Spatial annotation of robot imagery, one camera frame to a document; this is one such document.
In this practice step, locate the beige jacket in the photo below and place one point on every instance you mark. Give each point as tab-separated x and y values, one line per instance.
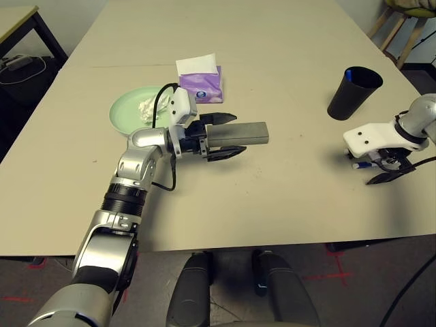
408	2

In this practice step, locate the white tissue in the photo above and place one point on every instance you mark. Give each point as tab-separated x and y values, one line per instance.
150	107

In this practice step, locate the dark right robot leg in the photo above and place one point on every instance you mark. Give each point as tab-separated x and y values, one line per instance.
282	293

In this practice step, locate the black cup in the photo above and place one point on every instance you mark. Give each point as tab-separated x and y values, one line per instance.
347	102

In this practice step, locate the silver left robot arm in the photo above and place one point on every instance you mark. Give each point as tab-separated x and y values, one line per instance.
136	163

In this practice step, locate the dark robot leg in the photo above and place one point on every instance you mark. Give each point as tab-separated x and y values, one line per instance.
190	293
282	293

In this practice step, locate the grey glasses case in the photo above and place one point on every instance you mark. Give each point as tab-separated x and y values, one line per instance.
238	134

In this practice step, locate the light green plate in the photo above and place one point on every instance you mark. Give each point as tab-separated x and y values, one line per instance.
126	112

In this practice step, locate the white power strip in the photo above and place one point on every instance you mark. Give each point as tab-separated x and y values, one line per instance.
18	63

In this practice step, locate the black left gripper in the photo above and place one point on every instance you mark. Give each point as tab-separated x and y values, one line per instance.
194	139

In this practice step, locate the dark left robot leg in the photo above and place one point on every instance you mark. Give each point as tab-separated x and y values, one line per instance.
190	293

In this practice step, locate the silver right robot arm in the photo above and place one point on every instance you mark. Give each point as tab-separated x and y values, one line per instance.
420	116

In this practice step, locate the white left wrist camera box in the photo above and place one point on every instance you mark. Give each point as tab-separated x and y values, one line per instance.
182	109

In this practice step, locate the green stool cushion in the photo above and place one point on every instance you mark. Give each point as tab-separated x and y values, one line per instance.
419	12

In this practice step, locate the wooden stool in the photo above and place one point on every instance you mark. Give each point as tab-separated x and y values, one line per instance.
396	30

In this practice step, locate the purple tissue pack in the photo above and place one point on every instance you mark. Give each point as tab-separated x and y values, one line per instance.
204	85

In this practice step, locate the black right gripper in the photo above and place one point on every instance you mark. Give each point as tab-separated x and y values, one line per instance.
391	158

